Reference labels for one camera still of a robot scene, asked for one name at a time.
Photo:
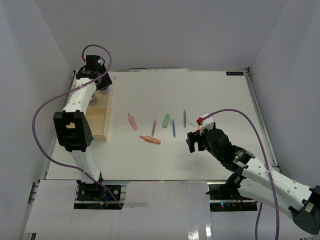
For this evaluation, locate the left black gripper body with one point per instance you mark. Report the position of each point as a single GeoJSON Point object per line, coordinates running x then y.
{"type": "Point", "coordinates": [106, 81]}

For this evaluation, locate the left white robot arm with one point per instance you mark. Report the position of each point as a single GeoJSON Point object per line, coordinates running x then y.
{"type": "Point", "coordinates": [72, 128]}

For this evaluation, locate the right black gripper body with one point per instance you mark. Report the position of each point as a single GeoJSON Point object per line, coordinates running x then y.
{"type": "Point", "coordinates": [214, 153]}

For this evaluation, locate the right corner label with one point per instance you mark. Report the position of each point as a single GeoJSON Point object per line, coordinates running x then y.
{"type": "Point", "coordinates": [234, 73]}

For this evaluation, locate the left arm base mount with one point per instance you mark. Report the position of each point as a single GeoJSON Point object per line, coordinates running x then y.
{"type": "Point", "coordinates": [92, 196]}

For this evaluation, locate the orange highlighter pen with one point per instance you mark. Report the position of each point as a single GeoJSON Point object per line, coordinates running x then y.
{"type": "Point", "coordinates": [150, 139]}

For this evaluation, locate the clear round container stacked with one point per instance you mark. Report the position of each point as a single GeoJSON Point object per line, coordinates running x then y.
{"type": "Point", "coordinates": [93, 100]}

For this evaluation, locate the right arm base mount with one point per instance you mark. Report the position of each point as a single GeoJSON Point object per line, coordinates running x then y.
{"type": "Point", "coordinates": [230, 197]}

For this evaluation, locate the purple marker red tip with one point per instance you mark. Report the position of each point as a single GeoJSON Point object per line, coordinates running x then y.
{"type": "Point", "coordinates": [153, 127]}

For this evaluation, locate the pink highlighter pen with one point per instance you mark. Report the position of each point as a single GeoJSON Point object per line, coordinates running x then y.
{"type": "Point", "coordinates": [132, 122]}

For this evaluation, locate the blue marker pen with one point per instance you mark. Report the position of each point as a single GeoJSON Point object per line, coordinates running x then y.
{"type": "Point", "coordinates": [173, 128]}

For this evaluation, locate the cream compartment organizer tray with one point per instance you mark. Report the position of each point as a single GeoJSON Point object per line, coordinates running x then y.
{"type": "Point", "coordinates": [97, 116]}

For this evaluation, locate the green highlighter pen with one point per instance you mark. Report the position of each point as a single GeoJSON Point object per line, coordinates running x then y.
{"type": "Point", "coordinates": [166, 121]}

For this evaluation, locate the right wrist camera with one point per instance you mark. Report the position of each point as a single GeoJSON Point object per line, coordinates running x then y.
{"type": "Point", "coordinates": [205, 122]}

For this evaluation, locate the aluminium frame rail right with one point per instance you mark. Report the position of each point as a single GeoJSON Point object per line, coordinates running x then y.
{"type": "Point", "coordinates": [266, 139]}

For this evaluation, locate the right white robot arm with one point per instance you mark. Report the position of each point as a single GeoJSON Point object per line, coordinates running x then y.
{"type": "Point", "coordinates": [252, 179]}

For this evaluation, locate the clear round container purple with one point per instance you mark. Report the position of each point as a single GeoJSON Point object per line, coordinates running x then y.
{"type": "Point", "coordinates": [104, 90]}

